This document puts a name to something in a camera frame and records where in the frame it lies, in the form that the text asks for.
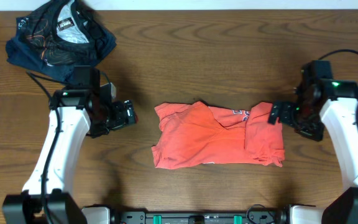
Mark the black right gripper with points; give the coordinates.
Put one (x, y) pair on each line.
(314, 132)

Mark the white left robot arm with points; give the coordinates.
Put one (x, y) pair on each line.
(76, 112)

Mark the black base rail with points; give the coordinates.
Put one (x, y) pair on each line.
(258, 216)

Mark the dark navy folded shirt pile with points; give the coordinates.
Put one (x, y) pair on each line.
(57, 37)

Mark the orange red t-shirt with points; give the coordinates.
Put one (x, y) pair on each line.
(201, 134)

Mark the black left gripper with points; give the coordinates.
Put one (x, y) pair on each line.
(122, 120)

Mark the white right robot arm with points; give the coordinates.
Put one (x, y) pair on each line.
(325, 104)

